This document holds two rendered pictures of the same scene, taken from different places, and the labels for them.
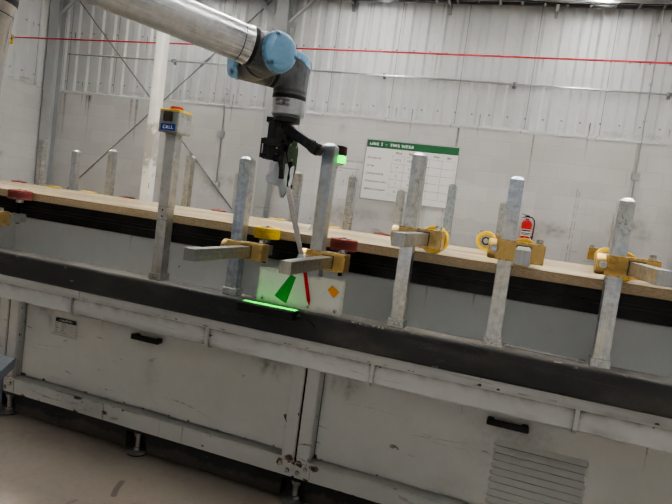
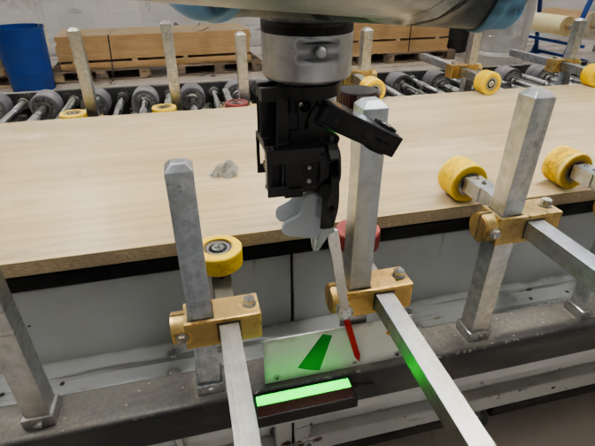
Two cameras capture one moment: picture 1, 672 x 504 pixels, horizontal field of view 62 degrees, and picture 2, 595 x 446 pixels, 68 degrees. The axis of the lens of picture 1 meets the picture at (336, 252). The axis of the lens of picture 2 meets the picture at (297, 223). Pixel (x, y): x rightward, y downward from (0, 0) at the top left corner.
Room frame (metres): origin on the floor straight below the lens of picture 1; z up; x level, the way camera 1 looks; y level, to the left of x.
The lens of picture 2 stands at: (1.14, 0.43, 1.32)
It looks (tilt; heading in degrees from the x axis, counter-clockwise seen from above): 31 degrees down; 328
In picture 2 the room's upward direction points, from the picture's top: straight up
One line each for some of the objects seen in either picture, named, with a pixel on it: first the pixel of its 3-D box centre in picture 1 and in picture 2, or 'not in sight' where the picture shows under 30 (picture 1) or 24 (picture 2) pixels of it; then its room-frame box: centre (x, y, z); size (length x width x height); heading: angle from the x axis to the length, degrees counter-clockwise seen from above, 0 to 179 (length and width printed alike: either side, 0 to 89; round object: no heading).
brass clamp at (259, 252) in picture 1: (244, 249); (216, 321); (1.64, 0.27, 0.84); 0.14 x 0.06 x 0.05; 72
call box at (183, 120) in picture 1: (175, 123); not in sight; (1.73, 0.53, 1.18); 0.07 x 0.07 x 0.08; 72
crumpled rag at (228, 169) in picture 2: not in sight; (226, 166); (2.02, 0.07, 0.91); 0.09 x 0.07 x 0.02; 129
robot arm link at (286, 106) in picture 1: (287, 109); (307, 57); (1.53, 0.18, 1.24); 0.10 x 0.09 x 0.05; 162
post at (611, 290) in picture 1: (609, 298); not in sight; (1.33, -0.66, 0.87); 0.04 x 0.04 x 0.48; 72
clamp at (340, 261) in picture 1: (324, 260); (367, 290); (1.57, 0.03, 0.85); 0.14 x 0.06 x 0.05; 72
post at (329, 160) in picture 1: (320, 229); (358, 253); (1.57, 0.05, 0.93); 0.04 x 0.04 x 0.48; 72
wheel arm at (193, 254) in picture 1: (233, 252); (235, 366); (1.55, 0.28, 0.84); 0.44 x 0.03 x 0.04; 162
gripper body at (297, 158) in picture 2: (281, 140); (299, 135); (1.53, 0.18, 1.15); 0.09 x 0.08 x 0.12; 72
